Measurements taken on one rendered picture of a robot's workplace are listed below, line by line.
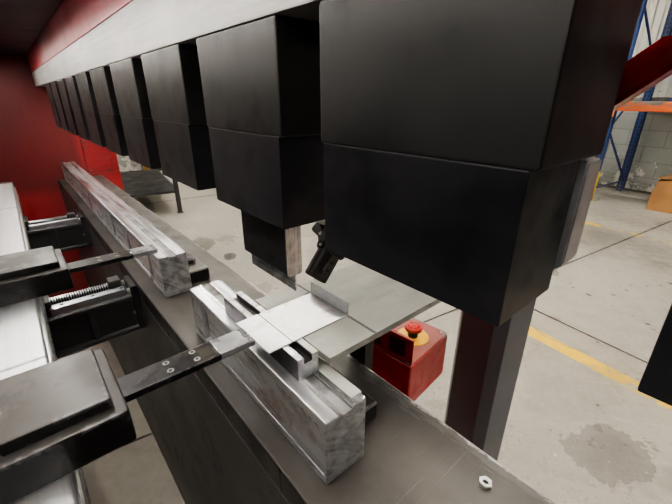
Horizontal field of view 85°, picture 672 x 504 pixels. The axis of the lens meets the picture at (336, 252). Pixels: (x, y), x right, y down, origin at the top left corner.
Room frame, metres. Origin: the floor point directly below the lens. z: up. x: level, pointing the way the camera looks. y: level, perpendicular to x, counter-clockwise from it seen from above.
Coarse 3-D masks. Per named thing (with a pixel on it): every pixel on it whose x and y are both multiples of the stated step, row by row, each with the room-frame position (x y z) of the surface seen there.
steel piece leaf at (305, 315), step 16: (320, 288) 0.49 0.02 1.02; (288, 304) 0.47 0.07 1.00; (304, 304) 0.47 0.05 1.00; (320, 304) 0.47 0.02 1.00; (336, 304) 0.46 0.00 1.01; (272, 320) 0.43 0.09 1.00; (288, 320) 0.43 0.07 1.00; (304, 320) 0.43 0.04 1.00; (320, 320) 0.43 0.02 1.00; (336, 320) 0.43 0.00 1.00; (288, 336) 0.39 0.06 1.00; (304, 336) 0.40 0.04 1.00
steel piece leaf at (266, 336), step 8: (248, 320) 0.43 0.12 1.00; (256, 320) 0.43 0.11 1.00; (264, 320) 0.43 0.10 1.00; (248, 328) 0.41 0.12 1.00; (256, 328) 0.41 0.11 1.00; (264, 328) 0.41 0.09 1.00; (272, 328) 0.41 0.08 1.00; (256, 336) 0.39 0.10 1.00; (264, 336) 0.39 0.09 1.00; (272, 336) 0.39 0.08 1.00; (280, 336) 0.39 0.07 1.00; (264, 344) 0.38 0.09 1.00; (272, 344) 0.38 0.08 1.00; (280, 344) 0.38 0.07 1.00; (288, 344) 0.38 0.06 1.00; (272, 352) 0.36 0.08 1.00
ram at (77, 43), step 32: (64, 0) 0.95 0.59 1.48; (96, 0) 0.72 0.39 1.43; (128, 0) 0.58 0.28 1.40; (160, 0) 0.49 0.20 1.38; (192, 0) 0.42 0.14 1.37; (224, 0) 0.37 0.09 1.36; (256, 0) 0.33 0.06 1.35; (288, 0) 0.29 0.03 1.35; (320, 0) 0.27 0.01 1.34; (64, 32) 1.03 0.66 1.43; (96, 32) 0.76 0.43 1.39; (128, 32) 0.60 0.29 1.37; (160, 32) 0.50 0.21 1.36; (192, 32) 0.43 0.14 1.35; (32, 64) 1.88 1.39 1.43; (64, 64) 1.13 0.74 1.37; (96, 64) 0.81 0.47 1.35
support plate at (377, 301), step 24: (288, 288) 0.53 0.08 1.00; (336, 288) 0.53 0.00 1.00; (360, 288) 0.53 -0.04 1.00; (384, 288) 0.53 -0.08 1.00; (408, 288) 0.53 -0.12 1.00; (360, 312) 0.45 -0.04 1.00; (384, 312) 0.45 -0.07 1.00; (408, 312) 0.45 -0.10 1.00; (312, 336) 0.40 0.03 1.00; (336, 336) 0.40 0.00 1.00; (360, 336) 0.40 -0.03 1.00; (336, 360) 0.36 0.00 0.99
